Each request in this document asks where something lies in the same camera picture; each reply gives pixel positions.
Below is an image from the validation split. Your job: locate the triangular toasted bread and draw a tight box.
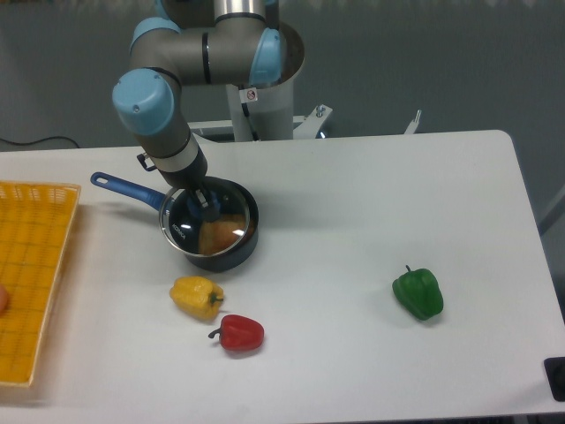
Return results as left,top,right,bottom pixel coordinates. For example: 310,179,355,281
198,214,255,256

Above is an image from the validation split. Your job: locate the red bell pepper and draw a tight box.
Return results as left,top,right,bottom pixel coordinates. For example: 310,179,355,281
208,314,265,352

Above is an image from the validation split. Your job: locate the green bell pepper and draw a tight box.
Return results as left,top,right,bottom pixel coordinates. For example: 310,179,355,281
392,265,444,321

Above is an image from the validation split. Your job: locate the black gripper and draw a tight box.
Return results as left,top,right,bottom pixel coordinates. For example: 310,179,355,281
137,148,221,221

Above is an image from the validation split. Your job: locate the black object at table edge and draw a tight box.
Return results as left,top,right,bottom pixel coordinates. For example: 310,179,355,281
543,357,565,402

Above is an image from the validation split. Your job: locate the dark pot with blue handle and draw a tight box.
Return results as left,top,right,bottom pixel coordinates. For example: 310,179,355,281
91,172,260,272

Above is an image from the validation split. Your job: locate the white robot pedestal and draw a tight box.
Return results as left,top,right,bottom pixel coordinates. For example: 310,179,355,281
224,21,306,142

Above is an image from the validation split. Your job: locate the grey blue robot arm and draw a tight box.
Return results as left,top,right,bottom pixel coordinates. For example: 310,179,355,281
112,1,283,221

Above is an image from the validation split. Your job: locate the yellow woven basket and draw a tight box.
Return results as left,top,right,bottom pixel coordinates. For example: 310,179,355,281
1,181,81,388

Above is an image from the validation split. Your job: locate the glass pot lid blue knob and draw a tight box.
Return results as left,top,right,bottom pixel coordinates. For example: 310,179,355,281
159,177,252,258

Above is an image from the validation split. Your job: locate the white metal frame base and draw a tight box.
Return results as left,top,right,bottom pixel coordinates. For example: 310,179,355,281
185,104,424,145

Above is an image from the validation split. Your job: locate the yellow bell pepper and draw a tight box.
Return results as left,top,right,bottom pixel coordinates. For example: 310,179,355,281
169,276,224,321

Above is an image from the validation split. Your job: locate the black cable on floor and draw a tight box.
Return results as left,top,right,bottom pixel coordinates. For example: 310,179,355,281
0,136,81,149

